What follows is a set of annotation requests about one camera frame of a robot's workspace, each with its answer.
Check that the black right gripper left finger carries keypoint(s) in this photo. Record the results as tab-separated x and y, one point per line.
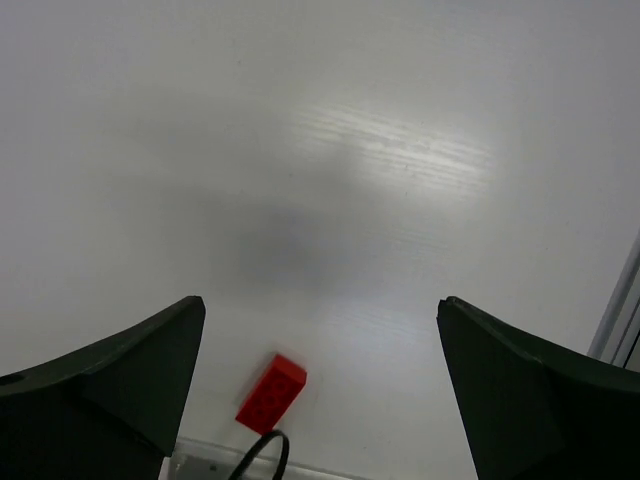
110	410

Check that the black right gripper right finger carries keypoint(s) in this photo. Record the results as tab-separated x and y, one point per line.
532	409

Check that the red lego brick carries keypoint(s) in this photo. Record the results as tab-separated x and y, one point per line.
272	395

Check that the aluminium table frame rail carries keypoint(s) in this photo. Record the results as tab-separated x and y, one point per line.
616	340

